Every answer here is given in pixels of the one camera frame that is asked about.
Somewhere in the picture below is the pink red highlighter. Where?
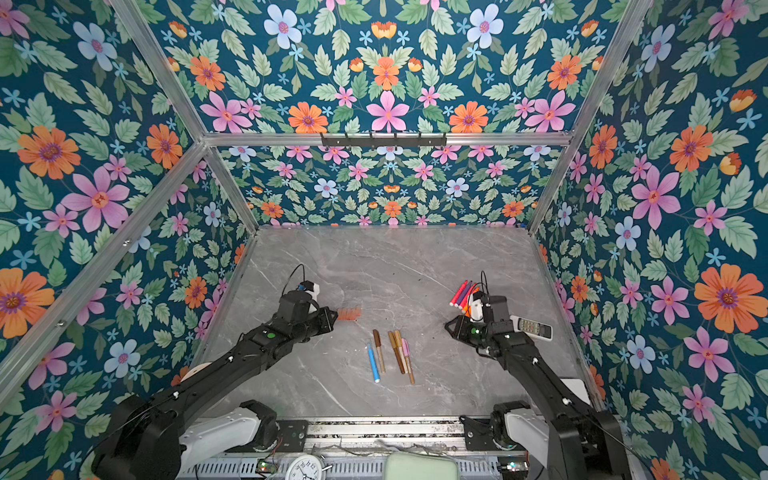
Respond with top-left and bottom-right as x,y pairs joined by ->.
449,280 -> 469,307

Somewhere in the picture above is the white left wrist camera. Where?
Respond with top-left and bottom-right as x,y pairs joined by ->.
298,280 -> 320,301

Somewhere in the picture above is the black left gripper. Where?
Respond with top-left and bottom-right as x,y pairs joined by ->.
289,306 -> 342,345

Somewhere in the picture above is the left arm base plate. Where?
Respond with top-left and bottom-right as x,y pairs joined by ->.
227,400 -> 309,453

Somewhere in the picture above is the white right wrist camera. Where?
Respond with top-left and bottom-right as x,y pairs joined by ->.
469,291 -> 484,323

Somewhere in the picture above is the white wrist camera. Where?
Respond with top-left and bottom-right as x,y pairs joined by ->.
298,280 -> 320,301
469,291 -> 484,323

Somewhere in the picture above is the white remote control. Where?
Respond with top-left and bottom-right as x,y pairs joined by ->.
511,316 -> 553,341

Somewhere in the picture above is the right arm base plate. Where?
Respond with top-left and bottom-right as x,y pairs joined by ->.
459,400 -> 548,451

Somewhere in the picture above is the purple highlighter pen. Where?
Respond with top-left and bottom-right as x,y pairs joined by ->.
452,280 -> 472,307

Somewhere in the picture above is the blue highlighter pen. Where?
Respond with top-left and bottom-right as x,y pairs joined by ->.
366,344 -> 381,383

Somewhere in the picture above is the white alarm clock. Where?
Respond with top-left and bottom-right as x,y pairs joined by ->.
284,454 -> 326,480

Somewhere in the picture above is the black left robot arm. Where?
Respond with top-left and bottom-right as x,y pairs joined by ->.
91,290 -> 339,479

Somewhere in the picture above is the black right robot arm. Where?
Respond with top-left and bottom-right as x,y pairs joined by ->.
444,293 -> 632,479

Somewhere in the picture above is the white square box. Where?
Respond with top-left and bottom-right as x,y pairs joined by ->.
562,378 -> 592,405

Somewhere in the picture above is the pale green box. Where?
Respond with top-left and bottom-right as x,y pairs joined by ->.
382,453 -> 460,480

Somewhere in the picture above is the black hook rail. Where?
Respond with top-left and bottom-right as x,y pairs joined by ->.
320,133 -> 448,148

